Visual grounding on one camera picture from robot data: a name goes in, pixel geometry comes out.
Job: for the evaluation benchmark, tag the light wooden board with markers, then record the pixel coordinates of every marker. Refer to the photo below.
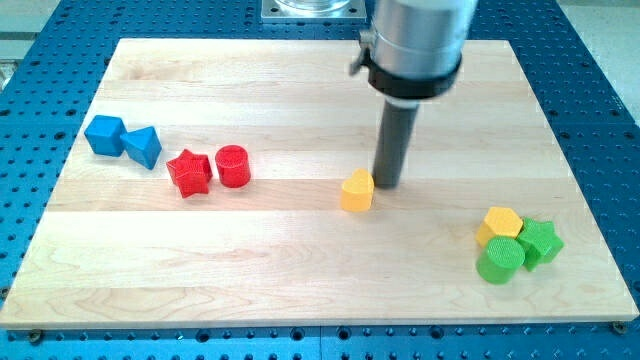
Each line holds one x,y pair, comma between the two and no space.
118,247

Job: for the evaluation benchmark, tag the green star block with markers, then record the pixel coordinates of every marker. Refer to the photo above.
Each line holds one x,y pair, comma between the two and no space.
539,241

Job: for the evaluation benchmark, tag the blue cube block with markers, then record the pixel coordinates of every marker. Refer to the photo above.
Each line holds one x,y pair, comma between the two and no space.
103,135

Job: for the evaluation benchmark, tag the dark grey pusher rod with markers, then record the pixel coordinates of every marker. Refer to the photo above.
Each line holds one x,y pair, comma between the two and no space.
397,122

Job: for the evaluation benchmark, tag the blue triangle block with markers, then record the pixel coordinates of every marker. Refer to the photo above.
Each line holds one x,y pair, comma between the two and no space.
143,146

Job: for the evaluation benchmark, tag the yellow heart block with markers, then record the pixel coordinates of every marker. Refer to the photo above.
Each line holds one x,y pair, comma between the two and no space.
357,191

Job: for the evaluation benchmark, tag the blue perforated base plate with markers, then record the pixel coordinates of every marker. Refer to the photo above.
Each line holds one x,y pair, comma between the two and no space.
49,94

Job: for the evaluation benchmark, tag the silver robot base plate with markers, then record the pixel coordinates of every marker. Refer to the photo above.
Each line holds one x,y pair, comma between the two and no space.
283,11

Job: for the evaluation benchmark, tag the yellow hexagon block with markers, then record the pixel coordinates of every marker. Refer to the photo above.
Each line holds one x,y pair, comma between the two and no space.
499,221

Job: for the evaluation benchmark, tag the red star block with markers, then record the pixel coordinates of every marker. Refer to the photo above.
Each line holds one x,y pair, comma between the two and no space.
190,172

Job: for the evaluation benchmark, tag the red cylinder block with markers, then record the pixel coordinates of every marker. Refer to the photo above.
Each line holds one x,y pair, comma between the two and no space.
232,163

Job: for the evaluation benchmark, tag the green cylinder block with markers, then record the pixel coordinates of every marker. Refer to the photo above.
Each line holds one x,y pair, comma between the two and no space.
500,260

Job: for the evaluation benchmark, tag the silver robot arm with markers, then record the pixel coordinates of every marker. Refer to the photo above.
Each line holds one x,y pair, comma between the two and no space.
413,48

